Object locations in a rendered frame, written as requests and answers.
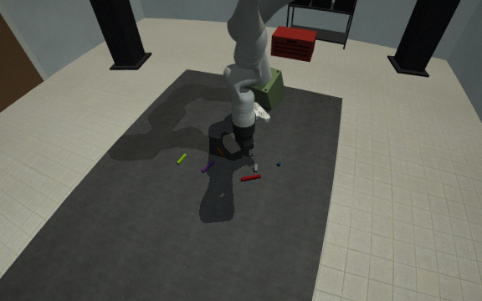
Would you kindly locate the purple rod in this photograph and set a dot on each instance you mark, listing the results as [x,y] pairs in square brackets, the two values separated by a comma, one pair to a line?
[208,166]

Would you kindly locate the lime green rod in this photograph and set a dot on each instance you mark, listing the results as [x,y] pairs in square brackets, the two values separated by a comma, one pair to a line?
[181,159]

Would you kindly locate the red rod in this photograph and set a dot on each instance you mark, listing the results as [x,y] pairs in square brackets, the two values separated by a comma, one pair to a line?
[250,177]

